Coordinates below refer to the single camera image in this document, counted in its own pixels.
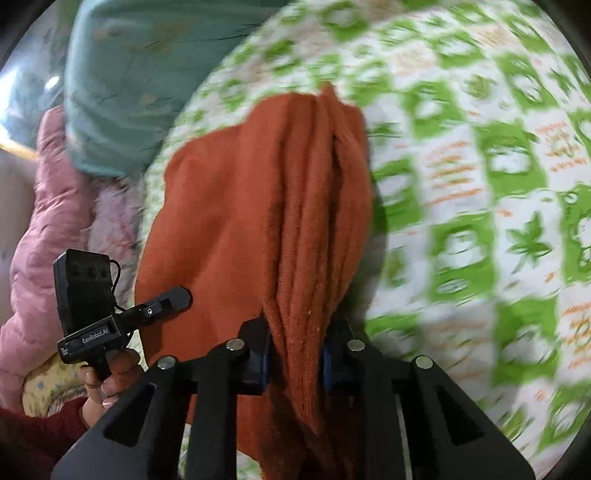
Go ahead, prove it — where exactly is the orange knitted sweater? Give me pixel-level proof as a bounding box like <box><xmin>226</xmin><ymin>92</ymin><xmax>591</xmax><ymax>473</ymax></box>
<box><xmin>135</xmin><ymin>86</ymin><xmax>373</xmax><ymax>479</ymax></box>

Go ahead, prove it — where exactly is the person's left hand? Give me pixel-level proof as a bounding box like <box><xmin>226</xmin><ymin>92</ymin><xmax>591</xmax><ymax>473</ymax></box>
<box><xmin>79</xmin><ymin>349</ymin><xmax>144</xmax><ymax>427</ymax></box>

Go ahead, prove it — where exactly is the yellow patterned cloth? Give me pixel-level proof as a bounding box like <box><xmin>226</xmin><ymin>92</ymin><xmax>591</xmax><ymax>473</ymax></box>
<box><xmin>21</xmin><ymin>355</ymin><xmax>86</xmax><ymax>417</ymax></box>

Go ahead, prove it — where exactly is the pink white fuzzy cloth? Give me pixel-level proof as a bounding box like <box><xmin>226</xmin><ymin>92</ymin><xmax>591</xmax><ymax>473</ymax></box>
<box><xmin>87</xmin><ymin>177</ymin><xmax>144</xmax><ymax>305</ymax></box>

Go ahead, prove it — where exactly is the red sleeve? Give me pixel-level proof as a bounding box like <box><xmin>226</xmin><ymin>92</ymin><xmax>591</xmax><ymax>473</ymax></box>
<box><xmin>1</xmin><ymin>397</ymin><xmax>88</xmax><ymax>479</ymax></box>

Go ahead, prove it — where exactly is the pink puffy jacket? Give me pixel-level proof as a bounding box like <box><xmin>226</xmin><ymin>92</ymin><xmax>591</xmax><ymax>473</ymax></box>
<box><xmin>1</xmin><ymin>106</ymin><xmax>95</xmax><ymax>413</ymax></box>

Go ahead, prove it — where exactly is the teal floral blanket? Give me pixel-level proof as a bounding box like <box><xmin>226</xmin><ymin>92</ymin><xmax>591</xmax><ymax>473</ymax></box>
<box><xmin>64</xmin><ymin>0</ymin><xmax>284</xmax><ymax>177</ymax></box>

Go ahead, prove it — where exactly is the gold framed mirror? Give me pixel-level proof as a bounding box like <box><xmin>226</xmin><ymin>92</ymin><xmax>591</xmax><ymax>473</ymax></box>
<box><xmin>1</xmin><ymin>1</ymin><xmax>80</xmax><ymax>161</ymax></box>

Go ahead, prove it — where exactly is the green white patterned bedsheet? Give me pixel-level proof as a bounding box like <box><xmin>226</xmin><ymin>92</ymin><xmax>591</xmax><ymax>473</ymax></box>
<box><xmin>141</xmin><ymin>1</ymin><xmax>590</xmax><ymax>479</ymax></box>

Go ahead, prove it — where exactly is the black camera box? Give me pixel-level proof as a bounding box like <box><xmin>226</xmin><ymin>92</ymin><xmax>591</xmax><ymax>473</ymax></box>
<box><xmin>53</xmin><ymin>249</ymin><xmax>116</xmax><ymax>336</ymax></box>

